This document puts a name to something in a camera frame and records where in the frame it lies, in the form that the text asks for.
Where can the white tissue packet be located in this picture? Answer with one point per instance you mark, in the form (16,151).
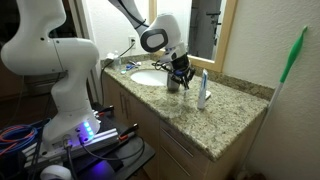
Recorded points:
(110,56)

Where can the large white cream tube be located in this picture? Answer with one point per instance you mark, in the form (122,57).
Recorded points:
(202,90)

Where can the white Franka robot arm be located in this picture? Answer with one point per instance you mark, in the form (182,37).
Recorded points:
(60,60)

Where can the beige vanity cabinet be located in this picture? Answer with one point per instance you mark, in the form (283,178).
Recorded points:
(143,116)

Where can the orange black clamp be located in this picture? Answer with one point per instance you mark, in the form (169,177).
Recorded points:
(106,110)
(129,131)

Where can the white round device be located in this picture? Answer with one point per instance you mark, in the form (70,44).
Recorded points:
(55,173)

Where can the wood-framed wall mirror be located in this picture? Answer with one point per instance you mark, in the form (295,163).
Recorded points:
(226,33)

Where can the white wall outlet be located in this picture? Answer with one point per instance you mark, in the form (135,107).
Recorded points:
(132,45)

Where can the white oval sink basin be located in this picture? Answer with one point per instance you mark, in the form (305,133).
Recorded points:
(148,78)

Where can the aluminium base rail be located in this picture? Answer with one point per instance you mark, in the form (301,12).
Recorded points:
(100,138)

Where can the green floss container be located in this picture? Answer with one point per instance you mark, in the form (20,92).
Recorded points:
(123,71)

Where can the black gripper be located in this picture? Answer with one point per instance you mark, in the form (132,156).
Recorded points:
(181,65)

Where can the grey metal cup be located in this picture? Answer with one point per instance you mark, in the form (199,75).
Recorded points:
(172,83)

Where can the clear plastic water bottle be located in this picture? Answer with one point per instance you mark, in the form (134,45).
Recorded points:
(117,62)

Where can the blue razor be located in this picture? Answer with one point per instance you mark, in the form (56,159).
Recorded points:
(130,66)

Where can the black cart top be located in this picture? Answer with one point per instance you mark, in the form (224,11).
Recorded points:
(133,151)

